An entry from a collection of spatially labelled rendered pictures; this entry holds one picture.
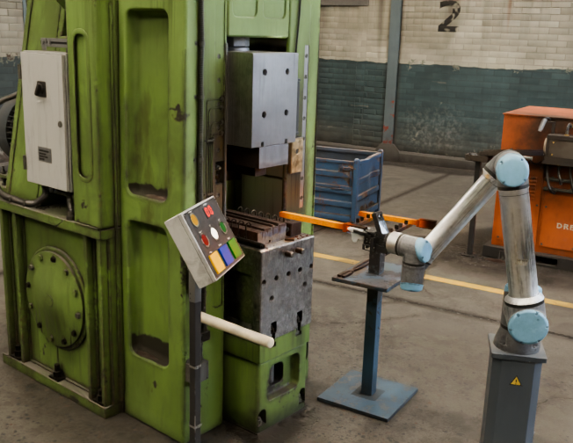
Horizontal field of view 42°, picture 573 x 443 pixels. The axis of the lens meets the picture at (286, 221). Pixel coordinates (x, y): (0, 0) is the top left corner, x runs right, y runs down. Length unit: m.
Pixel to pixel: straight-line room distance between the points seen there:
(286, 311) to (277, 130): 0.85
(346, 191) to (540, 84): 4.29
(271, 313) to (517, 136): 3.64
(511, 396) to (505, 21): 7.94
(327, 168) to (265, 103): 3.95
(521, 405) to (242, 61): 1.85
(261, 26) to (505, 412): 1.97
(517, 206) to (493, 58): 7.95
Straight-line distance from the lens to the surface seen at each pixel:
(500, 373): 3.26
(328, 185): 7.16
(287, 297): 3.50
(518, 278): 2.98
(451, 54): 10.96
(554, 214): 6.57
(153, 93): 3.33
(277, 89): 3.29
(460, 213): 3.05
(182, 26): 3.10
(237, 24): 3.30
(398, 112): 11.27
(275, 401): 3.67
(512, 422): 3.37
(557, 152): 6.34
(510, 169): 2.87
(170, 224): 2.76
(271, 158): 3.31
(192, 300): 2.99
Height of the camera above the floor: 1.85
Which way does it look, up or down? 14 degrees down
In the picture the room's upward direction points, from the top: 2 degrees clockwise
